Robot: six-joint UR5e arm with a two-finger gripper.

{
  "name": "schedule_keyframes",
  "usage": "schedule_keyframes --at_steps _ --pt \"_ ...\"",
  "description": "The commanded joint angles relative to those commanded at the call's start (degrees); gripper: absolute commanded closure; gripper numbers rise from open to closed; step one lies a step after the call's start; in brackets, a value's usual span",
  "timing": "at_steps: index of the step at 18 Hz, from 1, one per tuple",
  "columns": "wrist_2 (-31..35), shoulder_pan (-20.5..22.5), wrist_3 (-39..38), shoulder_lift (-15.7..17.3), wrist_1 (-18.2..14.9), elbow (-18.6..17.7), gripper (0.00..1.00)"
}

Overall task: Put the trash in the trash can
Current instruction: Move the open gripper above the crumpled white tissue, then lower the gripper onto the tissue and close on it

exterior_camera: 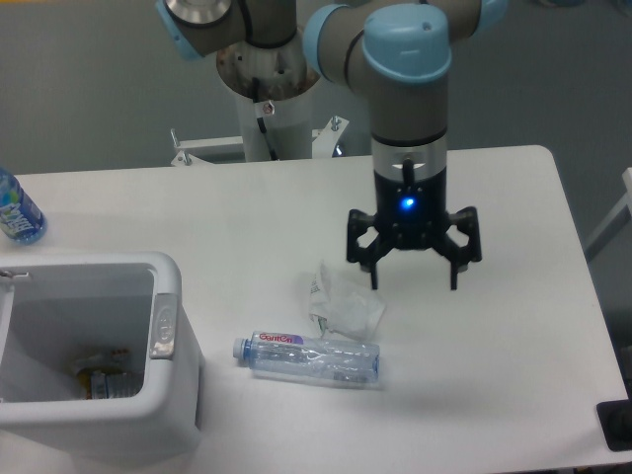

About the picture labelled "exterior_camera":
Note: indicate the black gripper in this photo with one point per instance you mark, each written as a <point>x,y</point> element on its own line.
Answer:
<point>411,210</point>

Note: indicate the clear crushed plastic bottle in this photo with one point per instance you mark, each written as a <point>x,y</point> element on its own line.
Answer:
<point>324,362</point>

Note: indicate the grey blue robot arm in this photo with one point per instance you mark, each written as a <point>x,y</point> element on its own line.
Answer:
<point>394,54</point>

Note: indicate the trash pile inside can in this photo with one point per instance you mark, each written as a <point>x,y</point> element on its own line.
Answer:
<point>104,375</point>

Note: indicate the white plastic trash can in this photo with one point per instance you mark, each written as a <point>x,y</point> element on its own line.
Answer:
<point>58,308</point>

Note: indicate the black table corner clamp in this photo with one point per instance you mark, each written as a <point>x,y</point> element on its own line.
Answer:
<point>615,421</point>

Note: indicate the blue labelled water bottle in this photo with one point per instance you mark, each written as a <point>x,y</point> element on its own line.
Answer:
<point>22,221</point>

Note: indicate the white right base bracket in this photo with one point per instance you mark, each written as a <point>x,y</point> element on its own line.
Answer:
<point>327,142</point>

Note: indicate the white base bracket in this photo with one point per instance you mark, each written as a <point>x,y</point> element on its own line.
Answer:
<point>223,150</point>
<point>327,142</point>

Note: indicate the white frame at right edge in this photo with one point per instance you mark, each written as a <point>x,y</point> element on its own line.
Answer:
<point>614,221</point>

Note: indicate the white left base bracket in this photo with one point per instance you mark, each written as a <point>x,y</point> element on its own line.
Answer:
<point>223,150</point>

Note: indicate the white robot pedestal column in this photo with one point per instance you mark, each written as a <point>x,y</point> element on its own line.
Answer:
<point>272,89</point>

